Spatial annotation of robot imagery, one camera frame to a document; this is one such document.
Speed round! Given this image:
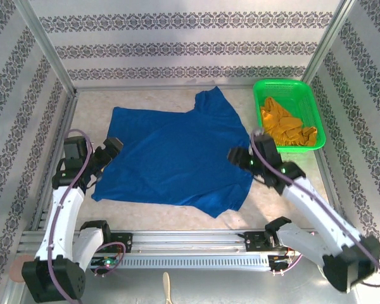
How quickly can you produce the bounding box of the blue t-shirt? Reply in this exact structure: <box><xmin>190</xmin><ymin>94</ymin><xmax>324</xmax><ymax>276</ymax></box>
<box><xmin>91</xmin><ymin>85</ymin><xmax>254</xmax><ymax>219</ymax></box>

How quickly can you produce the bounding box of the yellow crumpled cloth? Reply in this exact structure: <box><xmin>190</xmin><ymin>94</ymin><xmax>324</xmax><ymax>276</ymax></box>
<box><xmin>260</xmin><ymin>96</ymin><xmax>319</xmax><ymax>148</ymax></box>

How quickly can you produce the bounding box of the green plastic basket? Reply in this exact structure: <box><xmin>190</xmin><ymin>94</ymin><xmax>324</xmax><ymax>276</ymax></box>
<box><xmin>252</xmin><ymin>78</ymin><xmax>326</xmax><ymax>153</ymax></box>

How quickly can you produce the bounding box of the small circuit board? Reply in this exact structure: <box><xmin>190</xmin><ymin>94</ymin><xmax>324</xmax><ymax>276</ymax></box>
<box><xmin>91</xmin><ymin>256</ymin><xmax>120</xmax><ymax>269</ymax></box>
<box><xmin>270</xmin><ymin>255</ymin><xmax>297</xmax><ymax>265</ymax></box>

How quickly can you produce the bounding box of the pink translucent cup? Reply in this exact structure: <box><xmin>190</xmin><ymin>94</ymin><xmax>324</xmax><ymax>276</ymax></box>
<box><xmin>9</xmin><ymin>255</ymin><xmax>29</xmax><ymax>282</ymax></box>

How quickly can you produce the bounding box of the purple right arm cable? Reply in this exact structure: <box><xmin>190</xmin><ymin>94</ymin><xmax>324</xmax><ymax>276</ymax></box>
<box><xmin>250</xmin><ymin>131</ymin><xmax>380</xmax><ymax>288</ymax></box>

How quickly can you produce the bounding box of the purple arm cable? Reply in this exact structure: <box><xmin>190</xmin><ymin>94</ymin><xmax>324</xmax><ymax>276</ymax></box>
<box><xmin>47</xmin><ymin>128</ymin><xmax>127</xmax><ymax>304</ymax></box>
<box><xmin>250</xmin><ymin>131</ymin><xmax>380</xmax><ymax>288</ymax></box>

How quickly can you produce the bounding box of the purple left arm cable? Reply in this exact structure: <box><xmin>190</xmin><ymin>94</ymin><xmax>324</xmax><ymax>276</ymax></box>
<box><xmin>47</xmin><ymin>128</ymin><xmax>127</xmax><ymax>304</ymax></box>

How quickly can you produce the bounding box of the aluminium frame rail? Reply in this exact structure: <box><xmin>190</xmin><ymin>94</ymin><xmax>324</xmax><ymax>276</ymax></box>
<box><xmin>74</xmin><ymin>84</ymin><xmax>257</xmax><ymax>93</ymax></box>
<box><xmin>31</xmin><ymin>90</ymin><xmax>80</xmax><ymax>231</ymax></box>
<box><xmin>313</xmin><ymin>148</ymin><xmax>340</xmax><ymax>203</ymax></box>

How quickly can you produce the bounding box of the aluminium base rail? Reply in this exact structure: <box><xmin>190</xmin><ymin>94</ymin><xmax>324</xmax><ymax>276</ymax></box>
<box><xmin>17</xmin><ymin>229</ymin><xmax>360</xmax><ymax>256</ymax></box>

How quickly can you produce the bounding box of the aluminium frame post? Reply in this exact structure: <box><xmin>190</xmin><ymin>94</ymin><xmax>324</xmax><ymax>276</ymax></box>
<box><xmin>14</xmin><ymin>0</ymin><xmax>77</xmax><ymax>96</ymax></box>
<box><xmin>300</xmin><ymin>0</ymin><xmax>357</xmax><ymax>85</ymax></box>

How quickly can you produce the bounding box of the slotted grey cable duct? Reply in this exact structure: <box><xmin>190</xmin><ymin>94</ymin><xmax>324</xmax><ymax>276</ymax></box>
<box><xmin>88</xmin><ymin>255</ymin><xmax>270</xmax><ymax>270</ymax></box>

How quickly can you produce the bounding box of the wooden spatula handle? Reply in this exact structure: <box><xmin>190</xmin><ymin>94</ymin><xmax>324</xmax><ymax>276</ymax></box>
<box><xmin>162</xmin><ymin>271</ymin><xmax>173</xmax><ymax>304</ymax></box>

